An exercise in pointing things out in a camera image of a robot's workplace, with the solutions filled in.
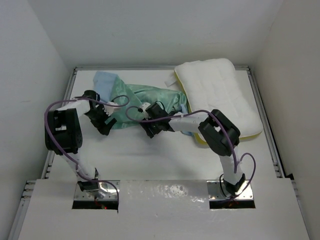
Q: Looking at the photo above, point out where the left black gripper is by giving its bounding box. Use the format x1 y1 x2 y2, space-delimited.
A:
84 104 116 135

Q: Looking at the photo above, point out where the blue green pillowcase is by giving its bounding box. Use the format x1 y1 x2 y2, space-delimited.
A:
93 71 188 130

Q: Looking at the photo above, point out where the white yellow pillow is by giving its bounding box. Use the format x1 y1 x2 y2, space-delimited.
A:
165 58 263 140

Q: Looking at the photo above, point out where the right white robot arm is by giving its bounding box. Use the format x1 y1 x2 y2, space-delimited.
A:
138 102 245 196

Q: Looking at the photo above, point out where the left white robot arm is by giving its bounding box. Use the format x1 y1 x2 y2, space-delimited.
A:
44 90 120 200

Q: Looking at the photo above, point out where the white front cover board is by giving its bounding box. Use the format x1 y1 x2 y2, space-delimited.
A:
19 178 309 240

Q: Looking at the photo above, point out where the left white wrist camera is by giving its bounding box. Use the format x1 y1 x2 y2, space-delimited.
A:
104 101 119 116

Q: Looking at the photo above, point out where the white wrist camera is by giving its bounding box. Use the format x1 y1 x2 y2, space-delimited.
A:
104 101 119 116
138 102 151 119

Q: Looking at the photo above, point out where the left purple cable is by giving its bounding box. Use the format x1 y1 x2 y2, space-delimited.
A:
44 95 130 203

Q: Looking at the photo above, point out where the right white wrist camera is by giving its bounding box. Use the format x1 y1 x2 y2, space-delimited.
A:
138 102 151 119

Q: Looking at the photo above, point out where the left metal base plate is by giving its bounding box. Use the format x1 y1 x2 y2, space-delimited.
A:
74 181 120 201

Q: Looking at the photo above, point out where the metal base plate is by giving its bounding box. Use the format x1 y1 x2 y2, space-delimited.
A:
206 179 255 200
74 181 120 201

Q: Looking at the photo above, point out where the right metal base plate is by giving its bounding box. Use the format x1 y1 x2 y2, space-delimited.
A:
206 179 255 200

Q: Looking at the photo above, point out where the aluminium table frame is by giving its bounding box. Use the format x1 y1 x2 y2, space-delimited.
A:
19 70 309 240

